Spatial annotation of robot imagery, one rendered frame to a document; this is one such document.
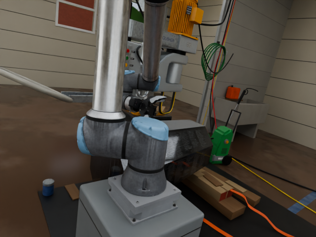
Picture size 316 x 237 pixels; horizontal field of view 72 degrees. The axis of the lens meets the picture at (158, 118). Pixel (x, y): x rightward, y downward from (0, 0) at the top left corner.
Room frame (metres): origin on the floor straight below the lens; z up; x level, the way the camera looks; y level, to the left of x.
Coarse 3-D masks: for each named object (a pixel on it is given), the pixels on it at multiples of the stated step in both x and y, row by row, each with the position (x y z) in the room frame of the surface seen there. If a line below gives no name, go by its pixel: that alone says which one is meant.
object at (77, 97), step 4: (64, 92) 1.50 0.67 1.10; (68, 92) 1.52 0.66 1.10; (72, 92) 1.54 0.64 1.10; (76, 92) 1.56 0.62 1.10; (80, 92) 1.59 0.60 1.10; (84, 92) 1.61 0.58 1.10; (88, 92) 1.65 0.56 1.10; (72, 96) 1.43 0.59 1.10; (76, 96) 1.45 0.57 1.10; (80, 96) 1.47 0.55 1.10; (84, 96) 1.49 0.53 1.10; (88, 96) 1.52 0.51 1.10; (92, 96) 1.54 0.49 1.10; (76, 100) 1.45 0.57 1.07; (80, 100) 1.47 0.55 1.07; (84, 100) 1.50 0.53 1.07; (88, 100) 1.52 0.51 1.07; (92, 100) 1.54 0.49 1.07
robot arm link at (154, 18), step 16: (144, 0) 0.91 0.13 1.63; (160, 0) 0.86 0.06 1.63; (144, 16) 0.95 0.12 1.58; (160, 16) 0.92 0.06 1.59; (144, 32) 0.99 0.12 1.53; (160, 32) 0.98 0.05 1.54; (144, 48) 1.04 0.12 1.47; (160, 48) 1.05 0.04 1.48; (144, 64) 1.11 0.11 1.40; (144, 80) 1.18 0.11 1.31
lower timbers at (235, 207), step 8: (208, 168) 2.82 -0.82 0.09; (216, 176) 2.62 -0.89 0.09; (192, 184) 2.33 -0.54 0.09; (200, 192) 2.23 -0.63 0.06; (240, 192) 2.33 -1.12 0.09; (248, 192) 2.36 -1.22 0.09; (208, 200) 2.13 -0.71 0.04; (216, 200) 2.06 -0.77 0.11; (224, 200) 2.08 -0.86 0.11; (232, 200) 2.11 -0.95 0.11; (248, 200) 2.25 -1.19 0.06; (256, 200) 2.22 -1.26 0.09; (216, 208) 2.04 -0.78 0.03; (224, 208) 1.97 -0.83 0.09; (232, 208) 1.96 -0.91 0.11; (240, 208) 1.99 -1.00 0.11; (232, 216) 1.90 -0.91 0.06
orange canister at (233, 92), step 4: (228, 88) 5.01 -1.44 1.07; (232, 88) 4.92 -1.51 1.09; (236, 88) 4.98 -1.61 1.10; (228, 92) 4.99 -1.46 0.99; (232, 92) 4.92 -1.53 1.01; (236, 92) 5.00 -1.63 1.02; (228, 96) 4.97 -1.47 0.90; (232, 96) 4.93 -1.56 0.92; (236, 96) 5.03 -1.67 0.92; (232, 100) 4.90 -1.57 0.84; (236, 100) 5.00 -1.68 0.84
